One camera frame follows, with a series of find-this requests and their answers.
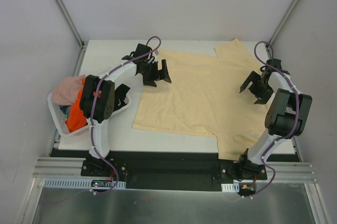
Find blue t shirt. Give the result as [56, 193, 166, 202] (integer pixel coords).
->
[59, 105, 71, 117]

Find pink t shirt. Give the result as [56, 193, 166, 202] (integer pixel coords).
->
[52, 75, 86, 106]

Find aluminium frame post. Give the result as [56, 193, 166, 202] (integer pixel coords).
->
[54, 0, 85, 48]
[269, 0, 301, 45]

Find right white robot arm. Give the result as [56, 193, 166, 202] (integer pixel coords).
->
[234, 59, 312, 180]

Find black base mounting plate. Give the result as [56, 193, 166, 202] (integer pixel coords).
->
[49, 149, 302, 190]

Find left white cable duct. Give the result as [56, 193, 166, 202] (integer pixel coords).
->
[44, 178, 126, 190]

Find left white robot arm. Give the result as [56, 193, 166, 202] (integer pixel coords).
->
[79, 44, 172, 176]

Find right aluminium frame post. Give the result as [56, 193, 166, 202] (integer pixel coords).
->
[269, 0, 301, 45]

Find cream yellow t shirt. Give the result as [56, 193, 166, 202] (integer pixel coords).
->
[133, 39, 269, 160]

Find white plastic laundry basket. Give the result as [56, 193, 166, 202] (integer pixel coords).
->
[47, 93, 132, 137]

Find white cable duct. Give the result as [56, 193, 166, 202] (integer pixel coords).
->
[44, 178, 126, 190]
[221, 182, 240, 193]

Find black t shirt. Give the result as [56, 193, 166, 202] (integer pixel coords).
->
[114, 84, 130, 111]

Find right white cable duct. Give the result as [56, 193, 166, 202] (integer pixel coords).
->
[221, 182, 240, 193]

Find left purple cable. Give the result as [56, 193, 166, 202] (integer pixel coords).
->
[39, 36, 162, 205]

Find left aluminium frame post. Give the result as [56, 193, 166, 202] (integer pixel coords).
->
[54, 0, 85, 48]

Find orange t shirt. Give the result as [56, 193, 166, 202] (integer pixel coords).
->
[65, 80, 87, 132]

